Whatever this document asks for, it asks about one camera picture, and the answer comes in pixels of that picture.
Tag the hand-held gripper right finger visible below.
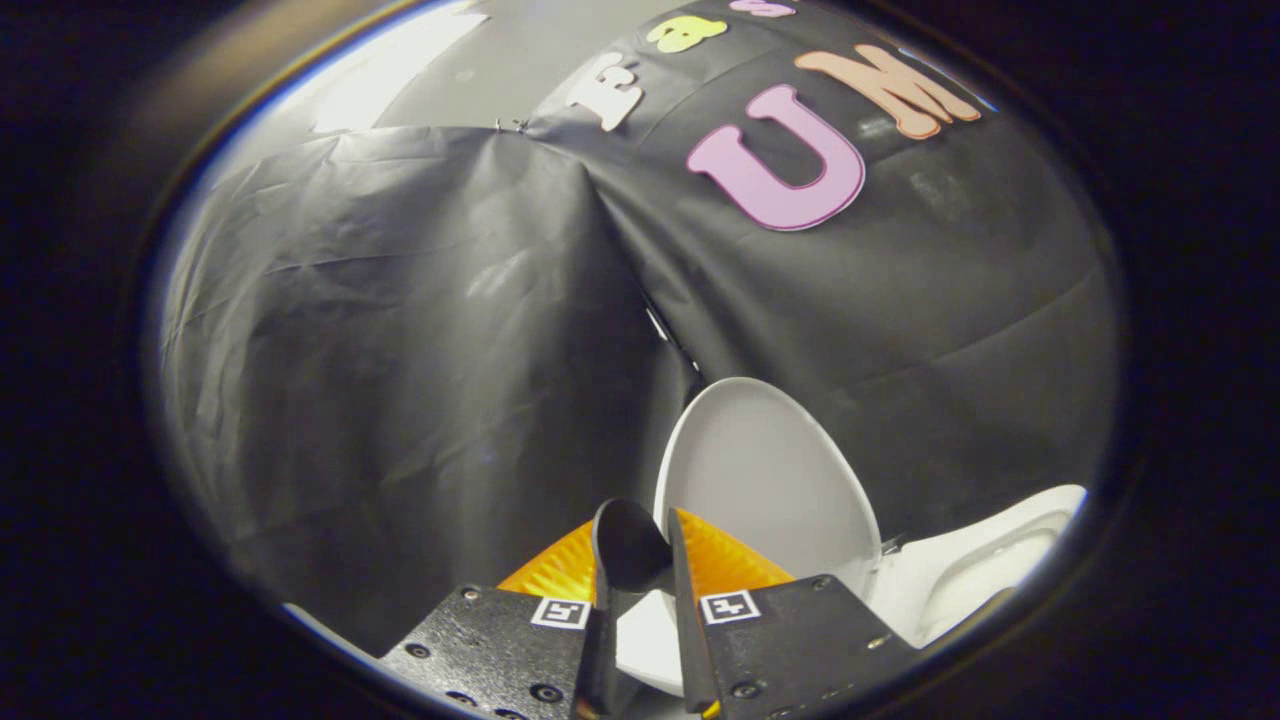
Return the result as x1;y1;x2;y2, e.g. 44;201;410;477
668;508;919;719

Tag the black backdrop cloth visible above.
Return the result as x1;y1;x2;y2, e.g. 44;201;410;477
160;0;1119;656

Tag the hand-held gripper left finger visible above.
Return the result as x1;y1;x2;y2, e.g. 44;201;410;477
380;520;613;720

